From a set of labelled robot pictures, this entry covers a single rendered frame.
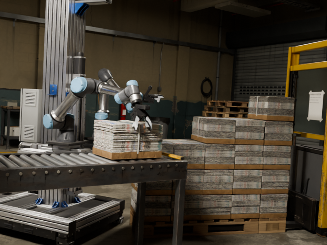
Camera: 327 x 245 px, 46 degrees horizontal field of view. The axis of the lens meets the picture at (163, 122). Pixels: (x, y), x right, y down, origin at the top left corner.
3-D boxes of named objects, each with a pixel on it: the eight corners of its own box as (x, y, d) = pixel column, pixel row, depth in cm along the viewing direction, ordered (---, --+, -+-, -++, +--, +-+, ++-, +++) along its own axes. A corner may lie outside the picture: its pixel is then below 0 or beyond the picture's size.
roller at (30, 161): (26, 161, 249) (26, 153, 249) (48, 175, 210) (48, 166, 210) (18, 162, 246) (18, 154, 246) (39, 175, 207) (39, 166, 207)
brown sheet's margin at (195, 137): (190, 138, 380) (190, 134, 380) (218, 139, 388) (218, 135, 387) (205, 143, 343) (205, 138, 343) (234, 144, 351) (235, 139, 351)
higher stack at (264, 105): (239, 220, 400) (247, 96, 394) (265, 219, 408) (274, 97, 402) (258, 233, 363) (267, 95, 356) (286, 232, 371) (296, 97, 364)
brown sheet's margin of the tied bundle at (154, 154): (139, 151, 285) (139, 146, 285) (161, 157, 261) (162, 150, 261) (120, 152, 276) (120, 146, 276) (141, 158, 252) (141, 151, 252)
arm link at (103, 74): (103, 64, 351) (137, 106, 354) (104, 65, 362) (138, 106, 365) (93, 72, 351) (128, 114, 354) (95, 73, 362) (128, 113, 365)
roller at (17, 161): (15, 162, 245) (15, 154, 245) (36, 176, 206) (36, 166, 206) (7, 162, 243) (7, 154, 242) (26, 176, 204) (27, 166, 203)
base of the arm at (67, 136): (52, 141, 310) (52, 129, 310) (64, 139, 324) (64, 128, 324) (67, 143, 304) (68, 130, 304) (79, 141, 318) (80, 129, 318)
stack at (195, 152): (128, 224, 369) (133, 137, 365) (240, 220, 401) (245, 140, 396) (136, 238, 332) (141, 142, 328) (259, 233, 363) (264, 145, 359)
